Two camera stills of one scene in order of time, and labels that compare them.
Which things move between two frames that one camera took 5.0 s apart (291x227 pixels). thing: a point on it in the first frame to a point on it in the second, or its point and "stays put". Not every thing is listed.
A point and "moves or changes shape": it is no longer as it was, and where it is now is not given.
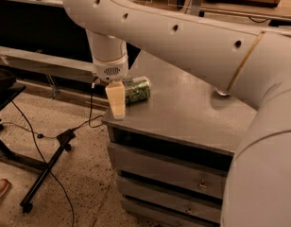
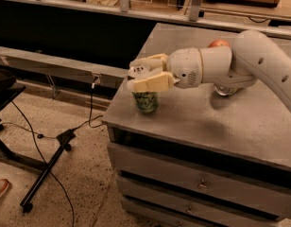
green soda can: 137,89 moves or changes shape
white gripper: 110,72 to 184,67
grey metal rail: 28,60 stays put
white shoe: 1,186 stays put
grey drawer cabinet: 172,151 stays put
